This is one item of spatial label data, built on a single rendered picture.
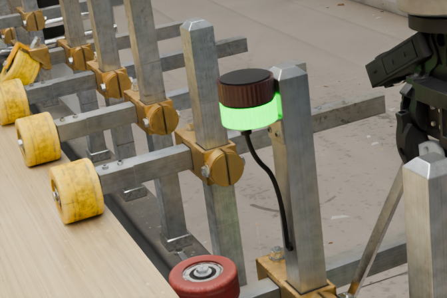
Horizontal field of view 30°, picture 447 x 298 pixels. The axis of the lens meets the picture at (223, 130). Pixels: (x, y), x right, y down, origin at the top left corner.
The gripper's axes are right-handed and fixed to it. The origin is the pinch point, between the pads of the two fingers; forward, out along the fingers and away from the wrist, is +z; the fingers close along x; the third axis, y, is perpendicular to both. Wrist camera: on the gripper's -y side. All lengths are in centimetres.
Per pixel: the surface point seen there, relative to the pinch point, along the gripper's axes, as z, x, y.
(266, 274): 14.7, -10.4, -21.4
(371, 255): 9.5, -2.4, -9.8
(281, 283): 14.1, -10.4, -17.4
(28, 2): 1, -8, -164
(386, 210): 4.0, -0.7, -8.7
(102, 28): -4, -9, -89
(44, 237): 11, -33, -42
